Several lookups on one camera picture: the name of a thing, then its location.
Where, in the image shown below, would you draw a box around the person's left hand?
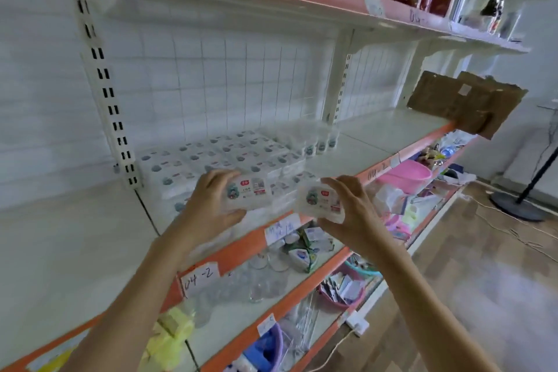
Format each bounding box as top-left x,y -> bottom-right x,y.
176,169 -> 248,247

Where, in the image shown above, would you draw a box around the person's right hand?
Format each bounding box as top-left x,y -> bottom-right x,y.
316,175 -> 396,255

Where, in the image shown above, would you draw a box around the white soft tissue packet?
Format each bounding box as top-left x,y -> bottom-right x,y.
296,178 -> 348,225
221,175 -> 273,212

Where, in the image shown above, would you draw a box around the person's left forearm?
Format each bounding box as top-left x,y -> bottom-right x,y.
60,228 -> 206,372

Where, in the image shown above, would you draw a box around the person's right forearm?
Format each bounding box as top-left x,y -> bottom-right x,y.
371,239 -> 503,372

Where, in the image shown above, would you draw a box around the white green snack packets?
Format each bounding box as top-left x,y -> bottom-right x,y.
285,227 -> 337,274

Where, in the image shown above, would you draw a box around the handwritten white paper label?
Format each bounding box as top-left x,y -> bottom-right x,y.
265,214 -> 302,247
365,153 -> 402,182
257,314 -> 278,338
180,262 -> 222,299

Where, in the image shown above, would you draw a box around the teal plastic basket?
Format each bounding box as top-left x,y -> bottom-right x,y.
344,254 -> 382,279

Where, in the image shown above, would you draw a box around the stack of white tissue packets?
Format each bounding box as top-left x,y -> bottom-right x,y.
137,129 -> 307,221

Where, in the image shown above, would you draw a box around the white wrapped tissue pack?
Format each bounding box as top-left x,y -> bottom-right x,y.
374,184 -> 409,216

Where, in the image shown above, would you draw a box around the group of clear glass cups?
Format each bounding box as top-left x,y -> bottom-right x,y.
191,244 -> 294,328

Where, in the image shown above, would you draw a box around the pink basket with cards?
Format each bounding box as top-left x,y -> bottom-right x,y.
317,271 -> 368,310

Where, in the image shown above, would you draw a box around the row of small clear bottles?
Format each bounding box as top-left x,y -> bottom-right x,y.
261,121 -> 341,160

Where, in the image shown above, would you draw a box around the pink plastic basin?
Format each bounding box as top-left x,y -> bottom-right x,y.
377,160 -> 433,194

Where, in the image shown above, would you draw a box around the white power strip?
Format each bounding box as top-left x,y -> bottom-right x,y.
346,309 -> 371,337

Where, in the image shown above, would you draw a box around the clear plastic utensils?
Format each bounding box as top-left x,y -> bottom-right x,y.
278,297 -> 320,353

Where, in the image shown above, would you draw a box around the yellow plastic packets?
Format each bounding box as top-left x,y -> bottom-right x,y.
143,305 -> 195,372

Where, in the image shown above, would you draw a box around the purple plastic basket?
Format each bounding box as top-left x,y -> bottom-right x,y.
242,323 -> 285,372

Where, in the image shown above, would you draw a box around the white slotted shelf upright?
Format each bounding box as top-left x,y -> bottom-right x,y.
322,29 -> 355,125
64,0 -> 144,190

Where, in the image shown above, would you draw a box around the brown cardboard piece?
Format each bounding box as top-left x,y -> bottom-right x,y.
407,70 -> 528,140

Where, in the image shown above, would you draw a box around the black floor stand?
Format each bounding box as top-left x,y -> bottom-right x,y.
488,99 -> 558,223

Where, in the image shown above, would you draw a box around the small dark bottle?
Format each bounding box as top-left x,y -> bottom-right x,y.
481,0 -> 509,35

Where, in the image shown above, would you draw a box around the white wire grid panel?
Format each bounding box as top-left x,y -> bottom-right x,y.
129,30 -> 416,146

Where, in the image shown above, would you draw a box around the white floor cable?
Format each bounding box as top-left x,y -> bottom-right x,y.
461,192 -> 558,264

